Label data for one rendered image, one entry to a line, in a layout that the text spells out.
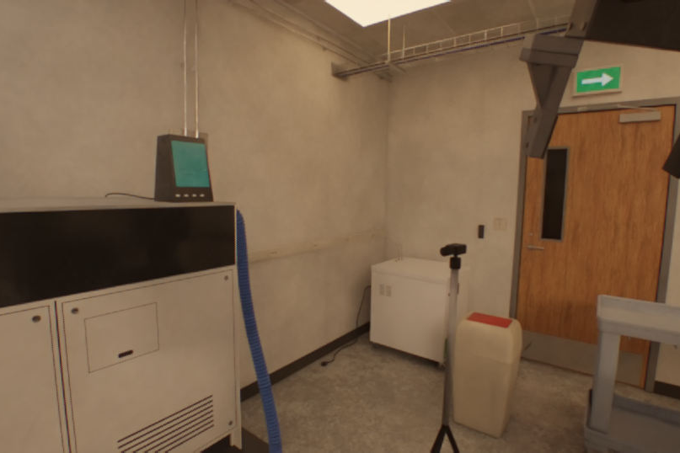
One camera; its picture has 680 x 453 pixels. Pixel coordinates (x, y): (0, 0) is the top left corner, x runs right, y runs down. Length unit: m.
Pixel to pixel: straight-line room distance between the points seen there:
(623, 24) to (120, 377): 0.94
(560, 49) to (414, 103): 3.49
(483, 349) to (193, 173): 1.90
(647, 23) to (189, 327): 0.92
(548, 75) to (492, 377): 2.15
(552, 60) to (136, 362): 0.87
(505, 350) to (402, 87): 2.70
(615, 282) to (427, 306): 1.46
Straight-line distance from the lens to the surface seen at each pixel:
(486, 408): 2.52
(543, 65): 0.37
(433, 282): 2.99
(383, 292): 3.22
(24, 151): 1.94
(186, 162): 0.96
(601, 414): 2.41
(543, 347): 3.64
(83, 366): 0.86
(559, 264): 3.43
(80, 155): 1.99
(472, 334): 2.34
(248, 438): 1.24
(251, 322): 1.04
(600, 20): 0.36
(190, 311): 0.93
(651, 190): 3.39
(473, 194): 3.50
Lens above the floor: 1.48
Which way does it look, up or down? 6 degrees down
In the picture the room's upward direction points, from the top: 1 degrees clockwise
